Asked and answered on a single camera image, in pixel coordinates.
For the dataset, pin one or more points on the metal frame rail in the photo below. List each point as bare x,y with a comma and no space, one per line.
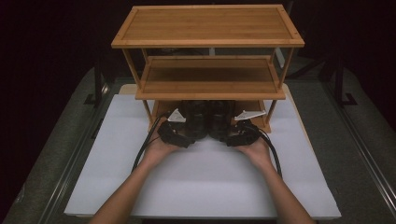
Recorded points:
364,149
71,174

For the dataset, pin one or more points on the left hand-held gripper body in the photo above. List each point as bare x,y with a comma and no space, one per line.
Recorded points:
169,130

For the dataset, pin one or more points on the person's right hand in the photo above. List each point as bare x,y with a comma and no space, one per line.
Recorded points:
257,154

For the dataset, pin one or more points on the wooden three-tier shoe rack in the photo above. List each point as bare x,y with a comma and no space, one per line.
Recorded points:
208,27

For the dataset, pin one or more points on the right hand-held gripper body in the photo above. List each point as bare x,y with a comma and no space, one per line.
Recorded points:
246,132

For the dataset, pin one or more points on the person's left hand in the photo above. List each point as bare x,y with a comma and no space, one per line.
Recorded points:
157,152

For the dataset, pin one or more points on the black metal stand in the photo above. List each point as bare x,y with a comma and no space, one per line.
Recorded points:
342,84
97,84

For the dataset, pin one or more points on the black leather shoe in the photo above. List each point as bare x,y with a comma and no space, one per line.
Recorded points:
195,119
220,119

